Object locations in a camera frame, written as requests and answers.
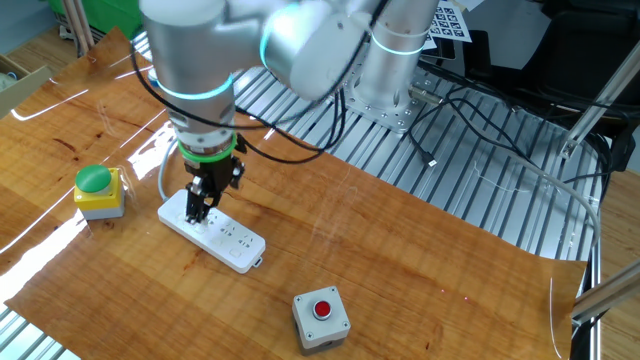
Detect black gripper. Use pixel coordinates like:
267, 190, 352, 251
180, 152, 247, 225

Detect white four-socket power strip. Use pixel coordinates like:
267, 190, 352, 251
157, 188, 267, 275

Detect green button yellow box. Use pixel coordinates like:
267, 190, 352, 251
73, 163, 126, 221

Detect red button grey box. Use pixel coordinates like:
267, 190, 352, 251
291, 285, 352, 357

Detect wood-grain table mat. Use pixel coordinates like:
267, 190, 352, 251
0, 27, 587, 360

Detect green plastic crate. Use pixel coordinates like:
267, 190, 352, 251
47, 0, 144, 36

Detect brown cardboard box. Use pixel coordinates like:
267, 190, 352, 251
0, 52, 54, 121

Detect brown wooden sticks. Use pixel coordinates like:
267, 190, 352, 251
62, 0, 96, 56

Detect printed marker sheet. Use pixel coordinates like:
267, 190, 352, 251
422, 0, 474, 51

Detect black office chair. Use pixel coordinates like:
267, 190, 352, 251
519, 0, 640, 121

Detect light grey power strip cord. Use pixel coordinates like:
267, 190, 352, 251
157, 134, 180, 204

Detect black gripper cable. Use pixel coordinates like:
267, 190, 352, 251
234, 84, 351, 166

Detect black USB cable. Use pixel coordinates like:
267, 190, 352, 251
407, 97, 506, 169

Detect thick grey cable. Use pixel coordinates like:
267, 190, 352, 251
474, 149, 602, 251

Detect aluminium frame beam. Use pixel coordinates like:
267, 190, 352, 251
559, 39, 640, 161
569, 259, 640, 324

